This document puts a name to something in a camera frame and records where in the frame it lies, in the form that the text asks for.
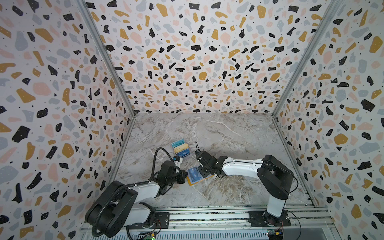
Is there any yellow leather card holder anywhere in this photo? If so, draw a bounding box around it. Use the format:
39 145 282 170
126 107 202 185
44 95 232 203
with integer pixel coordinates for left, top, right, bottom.
187 167 213 186

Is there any white perforated cable duct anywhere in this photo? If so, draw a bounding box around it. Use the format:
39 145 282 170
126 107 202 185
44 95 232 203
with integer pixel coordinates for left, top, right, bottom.
98 230 269 240

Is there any blue VIP card from holder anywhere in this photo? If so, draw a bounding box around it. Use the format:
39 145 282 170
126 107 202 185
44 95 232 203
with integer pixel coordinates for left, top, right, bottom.
187 167 202 184

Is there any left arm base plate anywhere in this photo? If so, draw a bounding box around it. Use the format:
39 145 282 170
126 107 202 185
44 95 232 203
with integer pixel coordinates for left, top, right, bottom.
128 212 170 231

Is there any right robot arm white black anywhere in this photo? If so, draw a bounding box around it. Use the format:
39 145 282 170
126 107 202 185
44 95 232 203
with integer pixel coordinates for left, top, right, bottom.
195 151 296 218

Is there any teal VIP card in stand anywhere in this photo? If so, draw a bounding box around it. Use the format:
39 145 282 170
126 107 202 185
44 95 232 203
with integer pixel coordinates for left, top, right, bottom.
171 139 186 149

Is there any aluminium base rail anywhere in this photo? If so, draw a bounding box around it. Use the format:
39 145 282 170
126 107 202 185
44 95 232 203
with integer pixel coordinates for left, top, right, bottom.
157 205 335 231

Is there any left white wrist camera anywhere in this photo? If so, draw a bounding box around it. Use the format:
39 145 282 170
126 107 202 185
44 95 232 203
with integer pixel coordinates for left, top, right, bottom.
173 156 183 168

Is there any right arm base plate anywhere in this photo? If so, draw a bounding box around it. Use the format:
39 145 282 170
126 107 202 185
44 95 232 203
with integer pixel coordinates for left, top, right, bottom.
248 210 291 227

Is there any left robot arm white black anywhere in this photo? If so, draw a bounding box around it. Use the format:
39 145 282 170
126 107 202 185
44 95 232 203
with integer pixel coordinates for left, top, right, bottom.
85 160 188 238

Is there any gold card in stand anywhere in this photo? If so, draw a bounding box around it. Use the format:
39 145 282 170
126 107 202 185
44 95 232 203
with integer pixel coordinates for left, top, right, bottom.
174 143 189 153

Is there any blue VIP card in stand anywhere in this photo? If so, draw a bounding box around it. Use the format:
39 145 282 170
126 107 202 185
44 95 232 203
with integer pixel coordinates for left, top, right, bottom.
176 149 191 158

